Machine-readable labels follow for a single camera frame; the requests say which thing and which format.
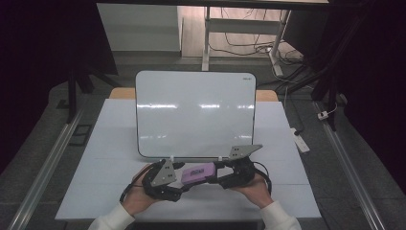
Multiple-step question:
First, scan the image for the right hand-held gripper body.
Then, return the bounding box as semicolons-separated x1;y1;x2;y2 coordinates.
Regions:
218;144;264;190

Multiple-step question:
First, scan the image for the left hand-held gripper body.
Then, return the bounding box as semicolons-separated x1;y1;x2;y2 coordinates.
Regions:
141;158;185;202

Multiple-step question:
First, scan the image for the purple whiteboard eraser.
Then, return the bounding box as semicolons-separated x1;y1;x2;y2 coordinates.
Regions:
180;161;217;186

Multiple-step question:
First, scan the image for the person's right hand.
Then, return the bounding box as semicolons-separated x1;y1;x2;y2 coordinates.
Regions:
231;173;274;210

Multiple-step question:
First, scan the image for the person's left hand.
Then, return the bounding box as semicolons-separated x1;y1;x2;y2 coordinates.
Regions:
122;163;161;217

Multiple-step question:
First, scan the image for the white whiteboard with black rim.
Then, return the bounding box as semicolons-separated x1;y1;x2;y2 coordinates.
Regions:
135;70;258;160

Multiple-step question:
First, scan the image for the white table cover sheet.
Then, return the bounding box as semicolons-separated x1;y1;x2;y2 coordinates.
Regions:
55;98;322;221

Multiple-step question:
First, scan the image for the white power strip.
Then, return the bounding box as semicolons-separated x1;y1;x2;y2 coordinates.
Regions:
289;126;311;154

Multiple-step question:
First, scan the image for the wooden table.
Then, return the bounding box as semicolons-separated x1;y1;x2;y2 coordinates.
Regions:
109;87;280;103

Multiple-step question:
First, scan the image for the black floor plate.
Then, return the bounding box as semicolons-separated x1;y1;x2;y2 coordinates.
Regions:
68;124;93;147

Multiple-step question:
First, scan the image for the black metal stand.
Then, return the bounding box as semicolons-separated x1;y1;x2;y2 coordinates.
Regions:
65;57;124;125
277;3;377;132

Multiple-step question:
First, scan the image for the white cabinet panel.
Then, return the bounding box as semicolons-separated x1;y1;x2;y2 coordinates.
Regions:
97;3;182;53

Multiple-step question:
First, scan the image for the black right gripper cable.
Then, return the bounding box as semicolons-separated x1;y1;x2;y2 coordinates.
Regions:
253;160;273;196

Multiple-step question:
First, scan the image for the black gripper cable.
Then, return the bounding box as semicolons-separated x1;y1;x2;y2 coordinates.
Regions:
119;165;151;204
253;160;273;196

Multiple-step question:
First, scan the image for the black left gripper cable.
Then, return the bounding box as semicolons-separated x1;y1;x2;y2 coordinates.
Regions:
119;165;151;204

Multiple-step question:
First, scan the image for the aluminium floor rail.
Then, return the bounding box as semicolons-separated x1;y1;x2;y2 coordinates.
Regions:
314;101;387;230
7;106;84;230

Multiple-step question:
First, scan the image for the black floor cables bundle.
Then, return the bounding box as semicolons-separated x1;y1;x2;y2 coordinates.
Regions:
209;8;307;94

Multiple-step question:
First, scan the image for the white desk frame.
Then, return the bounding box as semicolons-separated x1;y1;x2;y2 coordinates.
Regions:
201;6;292;77

